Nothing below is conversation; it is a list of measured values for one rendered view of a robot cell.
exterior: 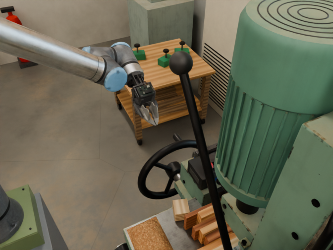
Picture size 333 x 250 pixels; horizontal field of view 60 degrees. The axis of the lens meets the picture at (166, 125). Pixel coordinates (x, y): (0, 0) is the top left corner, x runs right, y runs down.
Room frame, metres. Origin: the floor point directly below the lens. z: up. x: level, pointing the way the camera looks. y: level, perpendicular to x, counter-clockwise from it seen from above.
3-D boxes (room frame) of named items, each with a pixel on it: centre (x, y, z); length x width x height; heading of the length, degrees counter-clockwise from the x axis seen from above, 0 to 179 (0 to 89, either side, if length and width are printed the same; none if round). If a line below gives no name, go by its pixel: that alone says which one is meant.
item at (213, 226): (0.39, -0.16, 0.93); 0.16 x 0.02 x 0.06; 117
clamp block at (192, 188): (0.55, -0.14, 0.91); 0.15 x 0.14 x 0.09; 117
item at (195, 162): (0.55, -0.13, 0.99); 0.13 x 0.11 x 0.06; 117
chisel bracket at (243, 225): (0.34, -0.19, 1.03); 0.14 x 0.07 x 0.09; 27
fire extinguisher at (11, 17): (2.80, 1.52, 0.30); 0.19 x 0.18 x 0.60; 27
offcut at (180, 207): (0.44, -0.04, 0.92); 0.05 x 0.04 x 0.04; 8
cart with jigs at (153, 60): (1.91, 0.06, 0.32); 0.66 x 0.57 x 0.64; 115
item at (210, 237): (0.39, -0.21, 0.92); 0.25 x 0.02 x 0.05; 117
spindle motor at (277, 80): (0.36, -0.18, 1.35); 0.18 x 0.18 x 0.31
